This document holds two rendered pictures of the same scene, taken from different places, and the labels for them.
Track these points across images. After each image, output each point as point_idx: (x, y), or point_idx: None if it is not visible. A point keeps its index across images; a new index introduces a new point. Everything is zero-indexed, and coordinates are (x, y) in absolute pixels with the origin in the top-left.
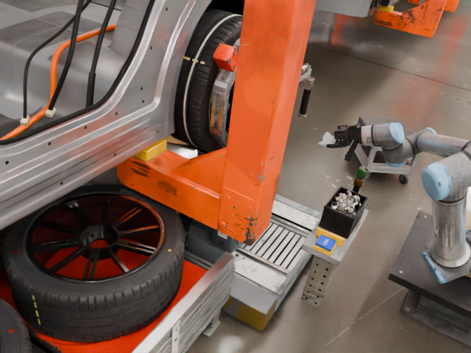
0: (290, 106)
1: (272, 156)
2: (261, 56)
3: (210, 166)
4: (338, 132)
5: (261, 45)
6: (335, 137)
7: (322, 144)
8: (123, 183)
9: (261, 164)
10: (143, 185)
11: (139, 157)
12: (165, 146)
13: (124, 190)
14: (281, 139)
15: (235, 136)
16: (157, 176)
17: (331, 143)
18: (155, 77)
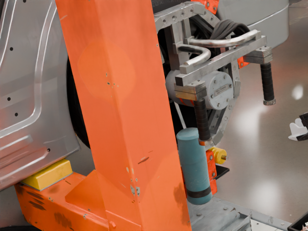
0: (155, 86)
1: (145, 158)
2: (80, 26)
3: (91, 184)
4: (306, 116)
5: (76, 13)
6: (303, 124)
7: (291, 137)
8: (29, 222)
9: (128, 170)
10: (44, 222)
11: (33, 185)
12: (68, 167)
13: (31, 230)
14: (156, 133)
15: (94, 138)
16: (51, 206)
17: (302, 134)
18: (30, 83)
